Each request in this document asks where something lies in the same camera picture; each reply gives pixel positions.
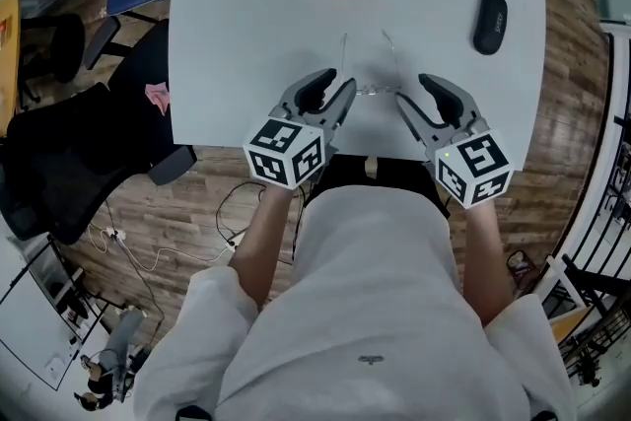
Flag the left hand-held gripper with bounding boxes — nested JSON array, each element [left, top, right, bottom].
[[242, 67, 358, 190]]

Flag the person's left forearm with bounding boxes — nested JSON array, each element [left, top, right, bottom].
[[227, 184, 293, 313]]

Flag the round wooden table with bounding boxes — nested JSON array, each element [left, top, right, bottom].
[[0, 0, 23, 114]]

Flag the white floor cable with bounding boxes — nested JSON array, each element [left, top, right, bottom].
[[88, 221, 236, 273]]

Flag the person's black trousers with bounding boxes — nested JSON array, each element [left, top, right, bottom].
[[304, 154, 453, 219]]

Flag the black metal railing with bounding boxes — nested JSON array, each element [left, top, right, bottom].
[[539, 19, 631, 390]]

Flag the person in white shirt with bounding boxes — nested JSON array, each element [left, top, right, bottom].
[[132, 184, 579, 421]]

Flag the person's right forearm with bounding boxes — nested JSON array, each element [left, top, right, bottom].
[[461, 199, 515, 330]]

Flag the black floor cable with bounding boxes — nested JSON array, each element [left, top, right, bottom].
[[215, 180, 268, 244]]

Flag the black swivel chair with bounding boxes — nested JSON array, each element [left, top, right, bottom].
[[18, 12, 122, 110]]

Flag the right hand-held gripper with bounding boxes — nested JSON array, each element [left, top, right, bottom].
[[395, 72, 515, 211]]

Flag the pink cloth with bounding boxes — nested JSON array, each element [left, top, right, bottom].
[[145, 82, 172, 117]]

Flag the black glasses case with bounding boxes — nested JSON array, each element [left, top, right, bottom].
[[471, 0, 510, 57]]

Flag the black mesh office chair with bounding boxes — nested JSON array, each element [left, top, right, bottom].
[[0, 17, 199, 246]]

